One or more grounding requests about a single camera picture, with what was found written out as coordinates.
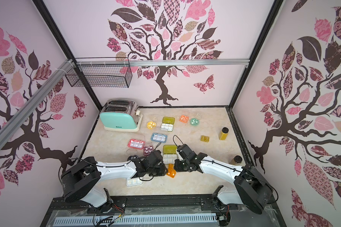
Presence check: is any orange small pillbox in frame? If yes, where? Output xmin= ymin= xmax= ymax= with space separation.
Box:
xmin=167 ymin=164 xmax=177 ymax=178

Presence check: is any olive lid pillbox back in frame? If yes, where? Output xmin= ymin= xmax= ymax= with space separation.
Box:
xmin=161 ymin=116 xmax=175 ymax=132

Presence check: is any mint green toaster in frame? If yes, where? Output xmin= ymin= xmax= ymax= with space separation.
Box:
xmin=99 ymin=99 xmax=143 ymax=132

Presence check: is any dark round pillbox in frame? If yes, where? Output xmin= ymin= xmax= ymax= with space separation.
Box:
xmin=126 ymin=148 xmax=139 ymax=161

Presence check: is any green round pillbox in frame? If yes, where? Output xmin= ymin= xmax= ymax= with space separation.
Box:
xmin=189 ymin=112 xmax=202 ymax=126

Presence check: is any magenta small pillbox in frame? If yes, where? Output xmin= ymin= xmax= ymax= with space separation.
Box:
xmin=143 ymin=142 xmax=154 ymax=156

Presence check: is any aluminium rail left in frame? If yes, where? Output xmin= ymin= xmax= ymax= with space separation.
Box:
xmin=0 ymin=59 xmax=74 ymax=151

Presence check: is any yellow round pillbox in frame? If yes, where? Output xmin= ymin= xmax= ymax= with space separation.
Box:
xmin=146 ymin=115 xmax=158 ymax=130

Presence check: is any aluminium rail back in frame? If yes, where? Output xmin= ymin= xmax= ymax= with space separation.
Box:
xmin=129 ymin=59 xmax=250 ymax=67

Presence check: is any yellow small pillbox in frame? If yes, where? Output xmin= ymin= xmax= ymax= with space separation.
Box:
xmin=200 ymin=135 xmax=210 ymax=142

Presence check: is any yellow bottle black cap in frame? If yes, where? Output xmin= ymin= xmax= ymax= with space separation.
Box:
xmin=218 ymin=127 xmax=229 ymax=141

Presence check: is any green lid white pillbox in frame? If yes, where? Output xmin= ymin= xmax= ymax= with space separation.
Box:
xmin=163 ymin=145 xmax=178 ymax=164

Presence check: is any white slotted cable duct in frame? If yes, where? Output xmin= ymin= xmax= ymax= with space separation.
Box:
xmin=52 ymin=213 xmax=218 ymax=227

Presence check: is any brown bottle black cap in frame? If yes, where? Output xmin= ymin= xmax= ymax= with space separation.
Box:
xmin=229 ymin=155 xmax=243 ymax=166

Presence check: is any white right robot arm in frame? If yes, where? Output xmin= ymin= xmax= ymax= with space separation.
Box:
xmin=174 ymin=144 xmax=273 ymax=214

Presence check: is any clear white pillbox front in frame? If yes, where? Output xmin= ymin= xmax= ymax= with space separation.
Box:
xmin=126 ymin=177 xmax=143 ymax=187

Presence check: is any blue rectangular pillbox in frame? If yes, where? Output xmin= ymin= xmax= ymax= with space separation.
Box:
xmin=150 ymin=133 xmax=168 ymax=143

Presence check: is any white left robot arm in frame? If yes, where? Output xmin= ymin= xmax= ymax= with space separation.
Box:
xmin=60 ymin=150 xmax=168 ymax=208

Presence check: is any black wire basket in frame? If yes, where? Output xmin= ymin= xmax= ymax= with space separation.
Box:
xmin=65 ymin=57 xmax=133 ymax=88

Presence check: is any aluminium rail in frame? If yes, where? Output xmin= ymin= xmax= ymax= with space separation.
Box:
xmin=0 ymin=59 xmax=74 ymax=151
xmin=129 ymin=59 xmax=250 ymax=67

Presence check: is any red rectangular pillbox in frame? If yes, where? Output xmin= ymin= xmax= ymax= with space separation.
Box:
xmin=127 ymin=133 xmax=145 ymax=149

